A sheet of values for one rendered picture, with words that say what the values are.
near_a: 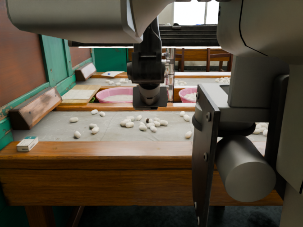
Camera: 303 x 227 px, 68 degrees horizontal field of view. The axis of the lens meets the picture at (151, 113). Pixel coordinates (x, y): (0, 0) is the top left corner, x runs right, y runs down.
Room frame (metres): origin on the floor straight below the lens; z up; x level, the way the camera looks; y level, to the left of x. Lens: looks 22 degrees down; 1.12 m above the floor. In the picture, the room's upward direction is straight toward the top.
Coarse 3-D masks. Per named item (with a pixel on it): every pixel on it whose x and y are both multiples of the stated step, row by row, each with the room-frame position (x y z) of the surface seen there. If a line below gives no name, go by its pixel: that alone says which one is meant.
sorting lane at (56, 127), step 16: (64, 112) 0.97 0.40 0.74; (80, 112) 0.97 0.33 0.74; (112, 112) 0.97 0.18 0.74; (128, 112) 0.97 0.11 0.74; (144, 112) 0.97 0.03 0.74; (160, 112) 0.97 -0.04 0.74; (176, 112) 0.97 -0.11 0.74; (192, 112) 0.97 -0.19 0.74; (48, 128) 0.79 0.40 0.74; (64, 128) 0.79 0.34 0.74; (80, 128) 0.79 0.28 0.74; (112, 128) 0.79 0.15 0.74; (128, 128) 0.79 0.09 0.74; (160, 128) 0.79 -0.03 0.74; (176, 128) 0.79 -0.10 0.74; (192, 128) 0.79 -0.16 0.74
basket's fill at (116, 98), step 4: (108, 96) 1.23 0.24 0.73; (112, 96) 1.22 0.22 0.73; (116, 96) 1.23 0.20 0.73; (120, 96) 1.22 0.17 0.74; (124, 96) 1.22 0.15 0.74; (128, 96) 1.25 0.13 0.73; (132, 96) 1.23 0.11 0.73; (108, 100) 1.15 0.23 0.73; (112, 100) 1.15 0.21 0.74; (116, 100) 1.15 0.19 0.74; (120, 100) 1.16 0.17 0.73; (124, 100) 1.15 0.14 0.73; (128, 100) 1.14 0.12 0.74
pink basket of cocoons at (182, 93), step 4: (188, 88) 1.27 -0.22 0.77; (192, 88) 1.28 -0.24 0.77; (196, 88) 1.29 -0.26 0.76; (180, 92) 1.21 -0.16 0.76; (184, 92) 1.25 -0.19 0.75; (188, 92) 1.27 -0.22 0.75; (192, 92) 1.28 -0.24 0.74; (180, 96) 1.13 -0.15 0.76; (184, 100) 1.10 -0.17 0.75; (188, 100) 1.08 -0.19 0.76; (192, 100) 1.06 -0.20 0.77
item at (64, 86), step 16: (64, 80) 1.18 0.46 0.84; (0, 128) 0.62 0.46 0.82; (32, 128) 0.79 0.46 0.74; (0, 144) 0.61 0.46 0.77; (0, 192) 0.55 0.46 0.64; (0, 208) 0.54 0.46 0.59; (16, 208) 0.64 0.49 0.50; (64, 208) 0.99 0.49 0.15; (0, 224) 0.55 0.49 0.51; (16, 224) 0.61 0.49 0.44; (64, 224) 0.96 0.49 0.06
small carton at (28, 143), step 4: (28, 136) 0.64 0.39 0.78; (32, 136) 0.64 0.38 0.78; (36, 136) 0.64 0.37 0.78; (24, 140) 0.62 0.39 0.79; (28, 140) 0.62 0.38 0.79; (32, 140) 0.62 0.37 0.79; (36, 140) 0.63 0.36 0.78; (20, 144) 0.59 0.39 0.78; (24, 144) 0.59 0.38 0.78; (28, 144) 0.59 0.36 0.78; (32, 144) 0.61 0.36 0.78; (20, 148) 0.58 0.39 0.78; (24, 148) 0.58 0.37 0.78; (28, 148) 0.58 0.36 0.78
